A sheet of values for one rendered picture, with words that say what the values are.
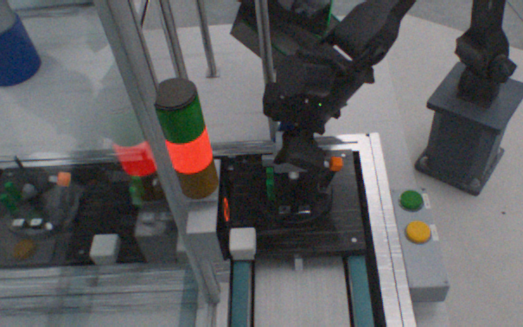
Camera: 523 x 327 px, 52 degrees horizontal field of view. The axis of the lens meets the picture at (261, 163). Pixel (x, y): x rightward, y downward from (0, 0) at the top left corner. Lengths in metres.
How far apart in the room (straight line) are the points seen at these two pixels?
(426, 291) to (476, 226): 0.25
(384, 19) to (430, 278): 0.44
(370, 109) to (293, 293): 0.56
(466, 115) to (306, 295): 0.44
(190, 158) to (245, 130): 0.70
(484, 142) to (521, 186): 0.18
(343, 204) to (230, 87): 0.55
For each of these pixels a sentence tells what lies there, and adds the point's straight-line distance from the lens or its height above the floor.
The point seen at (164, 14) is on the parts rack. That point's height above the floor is 1.26.
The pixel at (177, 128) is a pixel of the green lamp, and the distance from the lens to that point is 0.57.
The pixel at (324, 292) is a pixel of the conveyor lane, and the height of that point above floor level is 0.92.
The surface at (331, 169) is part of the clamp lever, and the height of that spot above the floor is 1.06.
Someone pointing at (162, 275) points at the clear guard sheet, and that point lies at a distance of 0.61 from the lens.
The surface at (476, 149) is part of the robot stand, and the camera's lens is 1.12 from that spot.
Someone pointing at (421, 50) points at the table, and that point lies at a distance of 1.53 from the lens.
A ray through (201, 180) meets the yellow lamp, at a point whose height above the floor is 1.29.
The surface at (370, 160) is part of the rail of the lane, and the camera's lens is 1.10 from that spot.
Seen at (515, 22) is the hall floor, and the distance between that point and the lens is 3.27.
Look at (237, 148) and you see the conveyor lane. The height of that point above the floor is 0.96.
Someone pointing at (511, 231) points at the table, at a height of 0.86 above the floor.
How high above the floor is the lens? 1.78
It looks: 49 degrees down
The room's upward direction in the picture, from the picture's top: 8 degrees counter-clockwise
